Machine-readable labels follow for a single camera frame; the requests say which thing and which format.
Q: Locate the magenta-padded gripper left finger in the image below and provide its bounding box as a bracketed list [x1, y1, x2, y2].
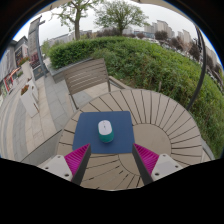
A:
[39, 143, 92, 186]

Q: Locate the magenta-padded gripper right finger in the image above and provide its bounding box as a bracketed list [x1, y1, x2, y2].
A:
[132, 143, 184, 186]

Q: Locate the white and teal computer mouse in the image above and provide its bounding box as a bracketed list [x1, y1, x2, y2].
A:
[97, 119, 115, 144]

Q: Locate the blue rectangular mouse pad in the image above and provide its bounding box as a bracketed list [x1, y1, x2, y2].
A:
[72, 110, 136, 155]

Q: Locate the white planter with orange flowers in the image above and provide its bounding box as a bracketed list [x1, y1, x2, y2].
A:
[19, 79, 40, 118]

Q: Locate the slatted beige outdoor chair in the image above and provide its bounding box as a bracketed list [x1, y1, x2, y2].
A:
[62, 58, 123, 111]

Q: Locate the green hedge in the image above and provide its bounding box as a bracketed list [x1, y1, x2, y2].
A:
[48, 35, 224, 158]

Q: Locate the white planter with green plants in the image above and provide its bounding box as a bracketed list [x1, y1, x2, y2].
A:
[20, 56, 38, 84]

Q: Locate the black curved umbrella pole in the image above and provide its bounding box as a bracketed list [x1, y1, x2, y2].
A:
[185, 26, 207, 111]

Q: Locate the shopfront building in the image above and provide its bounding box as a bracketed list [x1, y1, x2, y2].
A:
[0, 35, 30, 101]

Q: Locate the tall bare-trunk tree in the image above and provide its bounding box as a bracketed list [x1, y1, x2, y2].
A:
[51, 0, 101, 41]

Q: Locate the group of distant apartment buildings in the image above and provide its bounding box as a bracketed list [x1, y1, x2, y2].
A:
[143, 19, 218, 68]

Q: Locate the round leafy tree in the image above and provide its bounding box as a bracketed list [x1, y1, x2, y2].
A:
[94, 1, 149, 36]

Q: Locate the grey banner sign post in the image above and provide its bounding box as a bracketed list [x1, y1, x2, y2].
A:
[27, 14, 51, 81]

